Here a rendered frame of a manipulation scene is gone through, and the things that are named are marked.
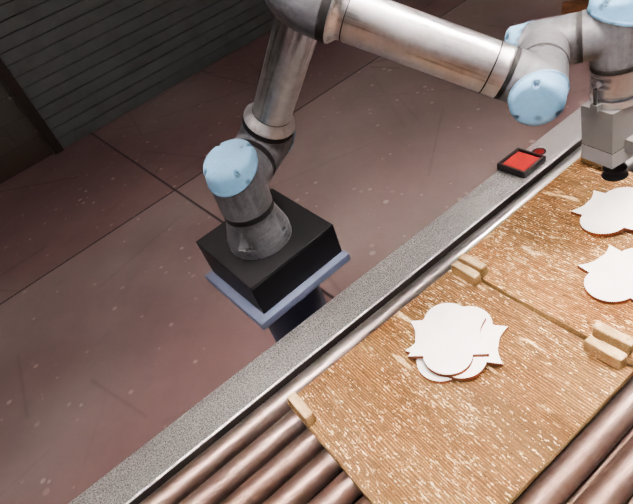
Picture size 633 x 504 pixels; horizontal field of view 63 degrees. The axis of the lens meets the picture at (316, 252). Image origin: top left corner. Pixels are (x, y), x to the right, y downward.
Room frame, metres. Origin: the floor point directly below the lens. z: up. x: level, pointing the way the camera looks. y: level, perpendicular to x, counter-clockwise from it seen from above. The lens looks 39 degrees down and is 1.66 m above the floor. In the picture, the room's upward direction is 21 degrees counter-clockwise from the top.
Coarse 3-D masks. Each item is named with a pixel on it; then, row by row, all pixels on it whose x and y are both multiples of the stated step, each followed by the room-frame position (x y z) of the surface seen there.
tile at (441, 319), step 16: (448, 304) 0.59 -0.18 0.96; (432, 320) 0.57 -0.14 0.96; (448, 320) 0.56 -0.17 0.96; (464, 320) 0.55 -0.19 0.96; (480, 320) 0.53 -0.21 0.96; (416, 336) 0.55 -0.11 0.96; (432, 336) 0.54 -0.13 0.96; (448, 336) 0.53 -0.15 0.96; (464, 336) 0.52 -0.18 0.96; (480, 336) 0.50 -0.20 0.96; (416, 352) 0.52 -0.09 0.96; (432, 352) 0.51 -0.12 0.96; (448, 352) 0.50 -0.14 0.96; (464, 352) 0.49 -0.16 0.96; (480, 352) 0.48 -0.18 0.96; (432, 368) 0.48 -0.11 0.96; (448, 368) 0.47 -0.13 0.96; (464, 368) 0.46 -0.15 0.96
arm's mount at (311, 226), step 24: (288, 216) 1.02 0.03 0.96; (312, 216) 0.99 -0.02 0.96; (216, 240) 1.03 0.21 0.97; (288, 240) 0.94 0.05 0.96; (312, 240) 0.91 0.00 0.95; (336, 240) 0.94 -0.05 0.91; (216, 264) 0.98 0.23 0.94; (240, 264) 0.91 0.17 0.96; (264, 264) 0.89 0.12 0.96; (288, 264) 0.88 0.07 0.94; (312, 264) 0.90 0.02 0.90; (240, 288) 0.90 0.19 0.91; (264, 288) 0.84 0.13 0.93; (288, 288) 0.87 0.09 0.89; (264, 312) 0.83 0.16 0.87
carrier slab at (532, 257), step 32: (576, 160) 0.86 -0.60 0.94; (544, 192) 0.80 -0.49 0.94; (576, 192) 0.76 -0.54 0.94; (512, 224) 0.74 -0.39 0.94; (544, 224) 0.71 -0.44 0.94; (576, 224) 0.68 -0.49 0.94; (480, 256) 0.69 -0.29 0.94; (512, 256) 0.66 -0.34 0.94; (544, 256) 0.63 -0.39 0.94; (576, 256) 0.61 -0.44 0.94; (512, 288) 0.59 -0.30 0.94; (544, 288) 0.57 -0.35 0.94; (576, 288) 0.54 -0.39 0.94; (576, 320) 0.48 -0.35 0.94; (608, 320) 0.46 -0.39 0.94
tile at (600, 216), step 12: (600, 192) 0.73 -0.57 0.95; (612, 192) 0.71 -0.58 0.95; (624, 192) 0.70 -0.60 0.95; (588, 204) 0.71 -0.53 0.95; (600, 204) 0.70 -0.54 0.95; (612, 204) 0.68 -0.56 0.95; (624, 204) 0.67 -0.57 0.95; (588, 216) 0.68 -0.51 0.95; (600, 216) 0.67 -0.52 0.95; (612, 216) 0.65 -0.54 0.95; (624, 216) 0.64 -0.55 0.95; (588, 228) 0.65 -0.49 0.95; (600, 228) 0.64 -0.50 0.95; (612, 228) 0.63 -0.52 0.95; (624, 228) 0.62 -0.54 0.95
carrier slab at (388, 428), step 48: (432, 288) 0.66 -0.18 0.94; (480, 288) 0.62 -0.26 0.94; (384, 336) 0.60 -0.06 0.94; (528, 336) 0.49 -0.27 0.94; (576, 336) 0.46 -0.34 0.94; (336, 384) 0.54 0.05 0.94; (384, 384) 0.50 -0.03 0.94; (432, 384) 0.47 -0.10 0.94; (480, 384) 0.44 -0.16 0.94; (528, 384) 0.41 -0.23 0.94; (576, 384) 0.38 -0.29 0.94; (624, 384) 0.36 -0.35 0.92; (336, 432) 0.45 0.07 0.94; (384, 432) 0.42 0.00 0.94; (432, 432) 0.39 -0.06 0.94; (480, 432) 0.37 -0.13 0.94; (528, 432) 0.34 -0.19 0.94; (576, 432) 0.32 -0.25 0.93; (384, 480) 0.35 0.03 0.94; (432, 480) 0.33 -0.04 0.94; (480, 480) 0.31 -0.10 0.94; (528, 480) 0.28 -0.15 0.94
